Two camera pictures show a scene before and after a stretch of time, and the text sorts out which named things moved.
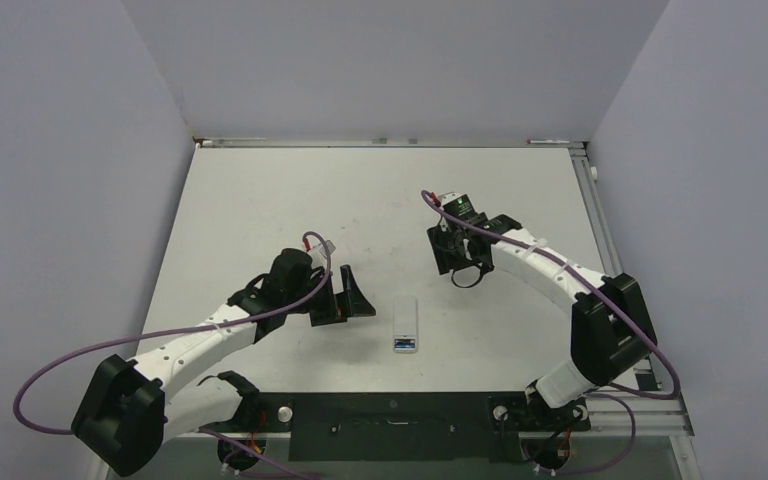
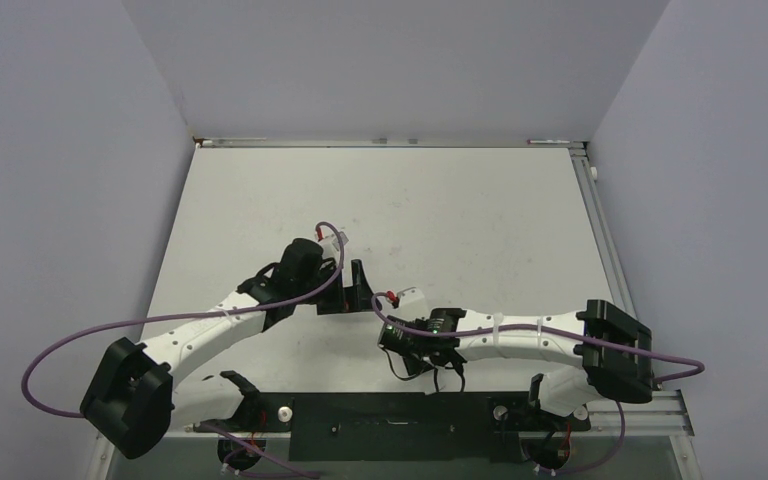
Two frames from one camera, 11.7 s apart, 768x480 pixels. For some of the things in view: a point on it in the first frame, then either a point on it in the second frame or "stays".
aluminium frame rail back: [275, 142] stays
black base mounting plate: [399, 426] stays
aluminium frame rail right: [660, 411] stays
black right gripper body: [449, 249] to [415, 363]
